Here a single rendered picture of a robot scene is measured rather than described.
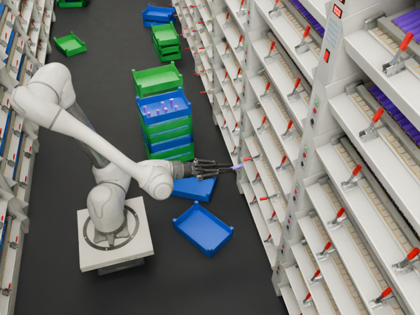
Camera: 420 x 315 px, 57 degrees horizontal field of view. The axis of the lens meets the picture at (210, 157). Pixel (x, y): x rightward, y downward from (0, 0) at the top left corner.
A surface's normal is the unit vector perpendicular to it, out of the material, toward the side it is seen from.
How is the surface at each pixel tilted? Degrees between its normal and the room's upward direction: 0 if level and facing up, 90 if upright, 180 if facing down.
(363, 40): 20
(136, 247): 0
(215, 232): 0
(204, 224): 0
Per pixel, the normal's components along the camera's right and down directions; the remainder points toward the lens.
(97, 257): -0.01, -0.70
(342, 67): 0.22, 0.69
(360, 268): -0.35, -0.60
